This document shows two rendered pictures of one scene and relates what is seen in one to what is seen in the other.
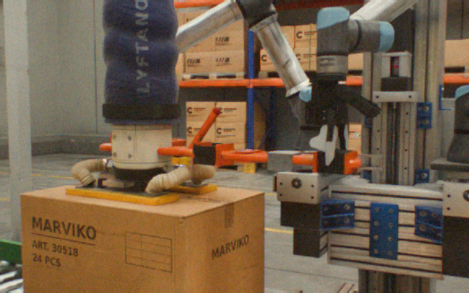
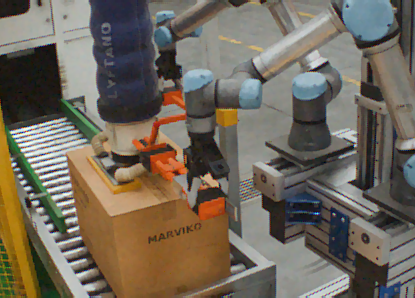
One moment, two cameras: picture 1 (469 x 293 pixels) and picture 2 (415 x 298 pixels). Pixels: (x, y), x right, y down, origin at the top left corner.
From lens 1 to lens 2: 129 cm
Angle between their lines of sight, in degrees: 39
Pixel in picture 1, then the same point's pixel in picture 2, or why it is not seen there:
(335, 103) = (196, 159)
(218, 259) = (157, 242)
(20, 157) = (207, 30)
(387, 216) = (340, 224)
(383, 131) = (364, 134)
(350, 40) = (207, 104)
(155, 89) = (121, 95)
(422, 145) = not seen: hidden behind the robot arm
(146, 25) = (110, 45)
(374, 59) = not seen: hidden behind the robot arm
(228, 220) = (168, 215)
